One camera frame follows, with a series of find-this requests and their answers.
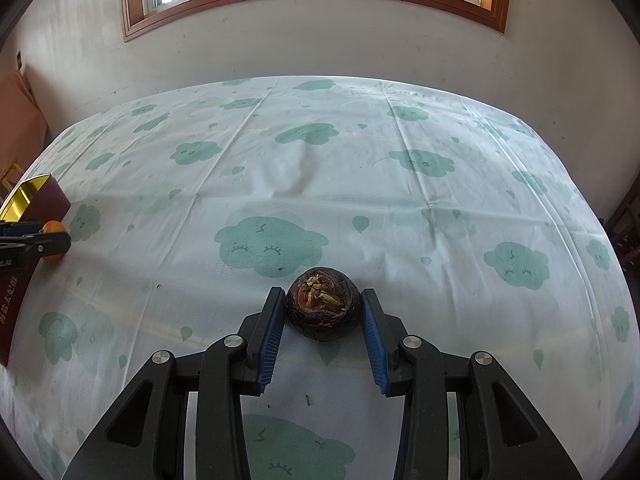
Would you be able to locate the small mandarin orange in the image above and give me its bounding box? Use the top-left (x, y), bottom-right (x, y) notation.
top-left (40, 220), bottom-right (67, 262)

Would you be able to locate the dark cracked passion fruit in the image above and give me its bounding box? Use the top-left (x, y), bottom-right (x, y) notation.
top-left (284, 266), bottom-right (362, 342)

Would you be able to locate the red gold toffee tin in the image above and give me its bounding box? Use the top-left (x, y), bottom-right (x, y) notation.
top-left (1, 174), bottom-right (70, 367)

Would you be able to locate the pink cloth on chair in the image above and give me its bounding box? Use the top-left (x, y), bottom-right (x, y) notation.
top-left (0, 70), bottom-right (48, 170)

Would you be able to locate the cloud print tablecloth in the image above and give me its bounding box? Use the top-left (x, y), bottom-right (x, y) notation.
top-left (1, 77), bottom-right (639, 479)

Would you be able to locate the dark wooden chair right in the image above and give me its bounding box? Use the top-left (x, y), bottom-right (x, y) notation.
top-left (604, 184), bottom-right (640, 281)

